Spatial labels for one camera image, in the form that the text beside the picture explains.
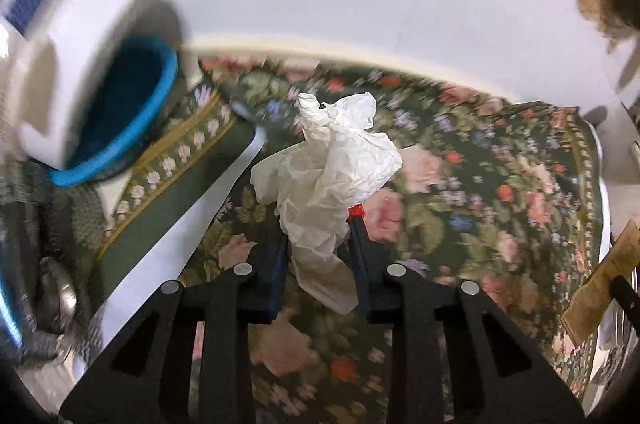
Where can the white tissue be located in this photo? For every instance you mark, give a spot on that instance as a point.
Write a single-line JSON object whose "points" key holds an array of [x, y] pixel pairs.
{"points": [[340, 163]]}

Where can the white dish rack cup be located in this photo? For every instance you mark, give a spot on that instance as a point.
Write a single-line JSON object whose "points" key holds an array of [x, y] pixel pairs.
{"points": [[51, 72]]}

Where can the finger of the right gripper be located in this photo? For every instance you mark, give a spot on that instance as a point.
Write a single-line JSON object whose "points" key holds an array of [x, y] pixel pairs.
{"points": [[626, 296]]}

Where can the floral tapestry mat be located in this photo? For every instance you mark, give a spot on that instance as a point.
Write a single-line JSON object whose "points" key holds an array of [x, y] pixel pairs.
{"points": [[500, 193]]}

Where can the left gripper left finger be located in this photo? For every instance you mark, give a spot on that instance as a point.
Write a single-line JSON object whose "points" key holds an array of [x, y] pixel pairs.
{"points": [[183, 336]]}

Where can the brown cardboard box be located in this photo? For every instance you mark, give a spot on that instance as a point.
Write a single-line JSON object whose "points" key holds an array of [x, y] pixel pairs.
{"points": [[588, 305]]}

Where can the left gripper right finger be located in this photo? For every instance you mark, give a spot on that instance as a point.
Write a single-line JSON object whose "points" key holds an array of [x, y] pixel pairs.
{"points": [[454, 349]]}

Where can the blue bowl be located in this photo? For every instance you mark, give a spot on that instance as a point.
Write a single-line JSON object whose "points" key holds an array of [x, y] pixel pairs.
{"points": [[124, 115]]}

